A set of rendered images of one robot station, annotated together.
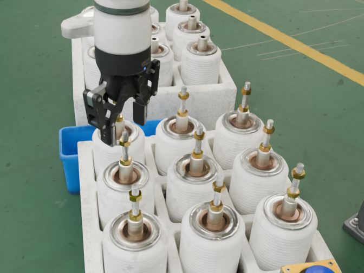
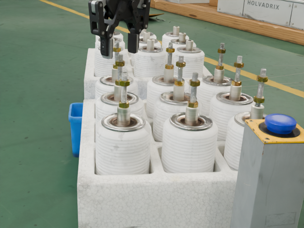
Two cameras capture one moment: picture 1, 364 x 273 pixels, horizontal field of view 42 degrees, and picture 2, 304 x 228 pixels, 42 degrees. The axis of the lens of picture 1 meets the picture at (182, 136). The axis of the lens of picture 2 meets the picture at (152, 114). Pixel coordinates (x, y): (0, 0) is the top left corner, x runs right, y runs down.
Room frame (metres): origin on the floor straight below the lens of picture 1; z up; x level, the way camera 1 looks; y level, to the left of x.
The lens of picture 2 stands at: (-0.16, -0.05, 0.52)
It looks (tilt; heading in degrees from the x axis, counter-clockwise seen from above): 22 degrees down; 6
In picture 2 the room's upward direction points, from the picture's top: 3 degrees clockwise
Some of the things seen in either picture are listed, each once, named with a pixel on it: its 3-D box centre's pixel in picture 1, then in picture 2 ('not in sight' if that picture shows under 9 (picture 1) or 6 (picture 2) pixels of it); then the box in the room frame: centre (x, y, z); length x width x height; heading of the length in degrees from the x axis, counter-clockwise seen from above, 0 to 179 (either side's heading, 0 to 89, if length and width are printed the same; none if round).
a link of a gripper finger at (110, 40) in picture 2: (109, 134); (106, 48); (0.54, 0.11, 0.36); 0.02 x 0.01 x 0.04; 57
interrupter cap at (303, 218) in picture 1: (287, 212); (255, 121); (0.51, -0.17, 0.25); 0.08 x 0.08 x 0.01
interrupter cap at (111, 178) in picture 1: (125, 175); (119, 98); (0.57, 0.09, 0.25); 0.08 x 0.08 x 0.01
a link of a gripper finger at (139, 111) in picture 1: (139, 113); (132, 43); (0.60, 0.07, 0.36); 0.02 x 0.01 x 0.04; 57
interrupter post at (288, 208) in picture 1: (289, 206); (256, 114); (0.51, -0.17, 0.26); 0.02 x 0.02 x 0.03
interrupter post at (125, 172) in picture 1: (125, 169); (119, 92); (0.57, 0.09, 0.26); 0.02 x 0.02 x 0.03
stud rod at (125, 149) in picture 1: (125, 151); (120, 73); (0.57, 0.09, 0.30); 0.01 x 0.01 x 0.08
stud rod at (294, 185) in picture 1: (295, 183); (260, 89); (0.51, -0.17, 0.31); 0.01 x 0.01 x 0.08
